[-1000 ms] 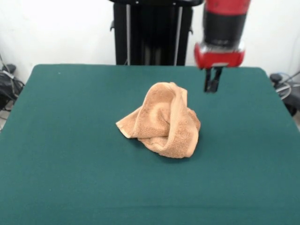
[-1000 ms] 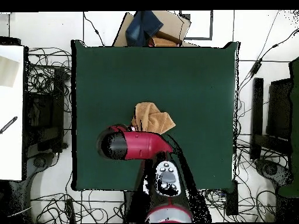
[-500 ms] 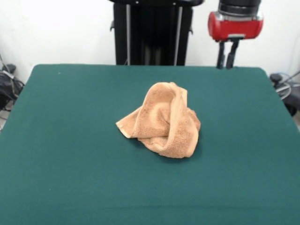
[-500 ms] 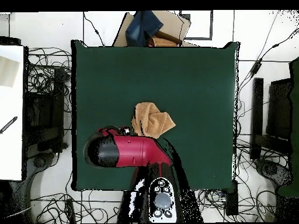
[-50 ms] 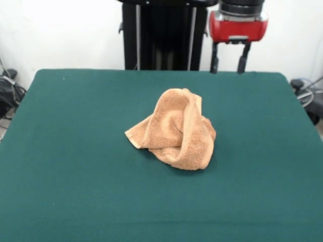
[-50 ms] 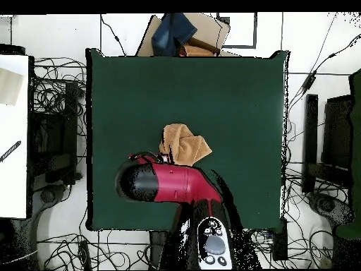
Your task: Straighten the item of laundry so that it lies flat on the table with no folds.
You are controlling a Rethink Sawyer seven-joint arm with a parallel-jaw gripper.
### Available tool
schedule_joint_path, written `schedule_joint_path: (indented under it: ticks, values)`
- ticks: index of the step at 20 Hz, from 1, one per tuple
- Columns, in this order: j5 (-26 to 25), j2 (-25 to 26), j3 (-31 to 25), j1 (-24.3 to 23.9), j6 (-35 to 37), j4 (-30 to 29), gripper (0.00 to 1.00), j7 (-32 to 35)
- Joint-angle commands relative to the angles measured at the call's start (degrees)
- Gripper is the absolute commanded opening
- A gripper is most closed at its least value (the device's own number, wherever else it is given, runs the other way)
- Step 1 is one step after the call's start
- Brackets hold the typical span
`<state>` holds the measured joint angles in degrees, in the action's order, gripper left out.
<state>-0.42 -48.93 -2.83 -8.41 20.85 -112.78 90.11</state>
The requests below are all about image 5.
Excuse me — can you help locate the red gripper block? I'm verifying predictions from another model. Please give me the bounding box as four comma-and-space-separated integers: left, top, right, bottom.
209, 11, 268, 74

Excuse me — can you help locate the tan terry towel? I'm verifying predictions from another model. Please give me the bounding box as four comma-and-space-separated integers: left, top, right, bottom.
124, 87, 217, 171

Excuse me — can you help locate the dark green table cloth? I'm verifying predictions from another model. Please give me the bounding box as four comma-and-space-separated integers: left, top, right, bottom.
0, 68, 323, 242

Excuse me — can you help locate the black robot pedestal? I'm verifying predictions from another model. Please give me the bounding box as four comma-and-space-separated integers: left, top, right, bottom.
117, 0, 218, 71

